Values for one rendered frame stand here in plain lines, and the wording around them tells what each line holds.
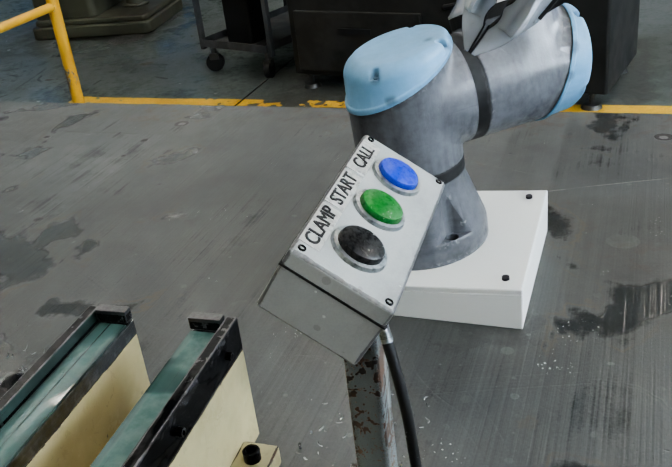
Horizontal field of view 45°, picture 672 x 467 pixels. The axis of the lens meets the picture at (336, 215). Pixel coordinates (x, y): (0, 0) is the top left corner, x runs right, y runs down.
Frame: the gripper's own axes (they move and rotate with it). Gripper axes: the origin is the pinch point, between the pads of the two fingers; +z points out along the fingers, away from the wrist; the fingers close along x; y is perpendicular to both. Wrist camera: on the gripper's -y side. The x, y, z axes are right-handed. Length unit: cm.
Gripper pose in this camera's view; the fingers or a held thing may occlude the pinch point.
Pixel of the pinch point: (480, 35)
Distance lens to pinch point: 64.9
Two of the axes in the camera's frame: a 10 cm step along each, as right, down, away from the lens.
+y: -2.8, 4.6, -8.4
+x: 8.5, 5.3, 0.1
